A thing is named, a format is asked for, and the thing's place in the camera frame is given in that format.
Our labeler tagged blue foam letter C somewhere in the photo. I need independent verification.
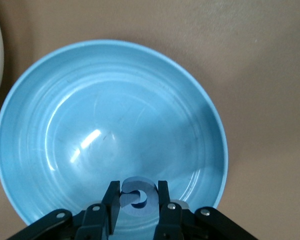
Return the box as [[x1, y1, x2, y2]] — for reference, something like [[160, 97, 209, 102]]
[[119, 176, 160, 217]]

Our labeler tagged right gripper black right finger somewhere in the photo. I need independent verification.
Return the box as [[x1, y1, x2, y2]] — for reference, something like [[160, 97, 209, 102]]
[[153, 179, 260, 240]]

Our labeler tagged blue plate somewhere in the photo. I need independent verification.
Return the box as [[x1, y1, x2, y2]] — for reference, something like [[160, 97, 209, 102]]
[[0, 38, 231, 235]]

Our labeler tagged brown table cover sheet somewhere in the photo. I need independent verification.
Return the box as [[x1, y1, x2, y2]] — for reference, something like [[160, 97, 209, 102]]
[[0, 0, 300, 240]]

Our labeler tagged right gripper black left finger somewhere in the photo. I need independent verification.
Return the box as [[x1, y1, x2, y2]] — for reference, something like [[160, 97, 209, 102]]
[[6, 180, 122, 240]]

